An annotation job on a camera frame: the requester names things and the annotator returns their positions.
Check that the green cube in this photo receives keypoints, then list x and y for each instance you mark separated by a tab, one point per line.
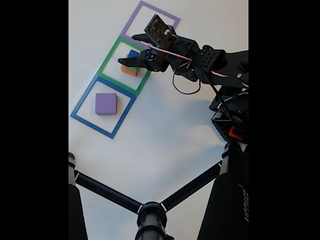
132	68

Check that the small blue cube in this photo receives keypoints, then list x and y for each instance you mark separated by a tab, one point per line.
132	53

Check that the orange block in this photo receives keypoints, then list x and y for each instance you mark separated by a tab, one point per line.
128	71

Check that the purple block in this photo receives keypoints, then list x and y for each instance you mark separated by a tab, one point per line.
106	103

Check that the red black table clamp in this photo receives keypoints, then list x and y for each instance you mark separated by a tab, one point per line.
236	132

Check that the purple square frame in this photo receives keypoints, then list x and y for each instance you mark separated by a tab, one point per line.
130	25

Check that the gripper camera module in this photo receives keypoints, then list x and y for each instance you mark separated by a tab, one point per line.
157	31

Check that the green square frame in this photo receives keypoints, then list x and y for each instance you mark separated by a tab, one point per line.
107	57

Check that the blue square frame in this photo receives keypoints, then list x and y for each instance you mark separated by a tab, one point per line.
82	100

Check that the black camera tripod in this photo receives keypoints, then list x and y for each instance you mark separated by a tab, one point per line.
225	200

